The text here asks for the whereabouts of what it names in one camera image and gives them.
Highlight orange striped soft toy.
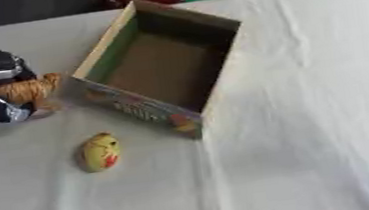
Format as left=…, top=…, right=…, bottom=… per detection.
left=0, top=71, right=67, bottom=118

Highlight open tan cardboard box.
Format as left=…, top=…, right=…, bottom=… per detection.
left=61, top=0, right=257, bottom=154

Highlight yellow egg-shaped chick toy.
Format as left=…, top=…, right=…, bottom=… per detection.
left=75, top=129, right=126, bottom=175

